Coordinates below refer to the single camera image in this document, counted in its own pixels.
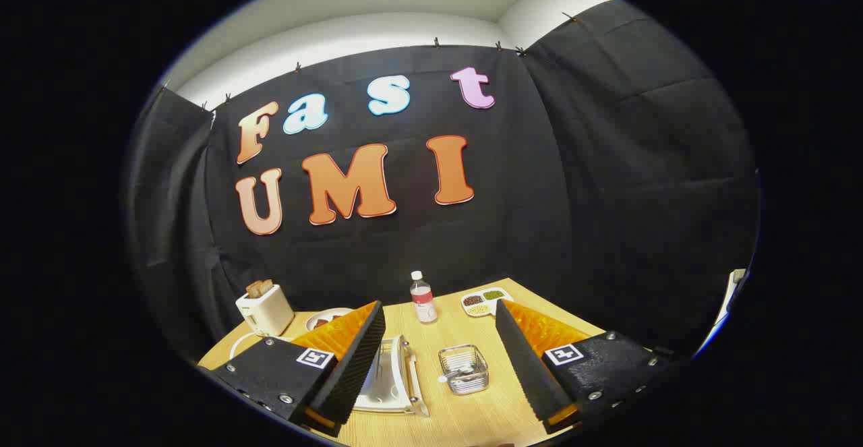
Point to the clear plastic bottle red label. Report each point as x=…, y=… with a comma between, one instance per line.
x=423, y=305

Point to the red meat piece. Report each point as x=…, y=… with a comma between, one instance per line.
x=322, y=323

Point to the cream toaster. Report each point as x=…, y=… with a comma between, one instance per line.
x=266, y=312

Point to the pile of green beans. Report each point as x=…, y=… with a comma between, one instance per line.
x=493, y=294

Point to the white divided dish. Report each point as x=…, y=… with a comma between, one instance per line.
x=502, y=301

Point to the pile of yellow beans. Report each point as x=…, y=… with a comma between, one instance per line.
x=477, y=309

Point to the pile of dark red beans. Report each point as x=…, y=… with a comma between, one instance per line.
x=472, y=299

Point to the white round plate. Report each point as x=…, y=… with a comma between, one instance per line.
x=337, y=312

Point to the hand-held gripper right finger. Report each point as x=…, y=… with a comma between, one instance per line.
x=526, y=366

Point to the toast slice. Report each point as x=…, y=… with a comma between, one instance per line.
x=251, y=290
x=266, y=286

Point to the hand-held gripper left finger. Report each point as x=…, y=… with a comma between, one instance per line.
x=357, y=366

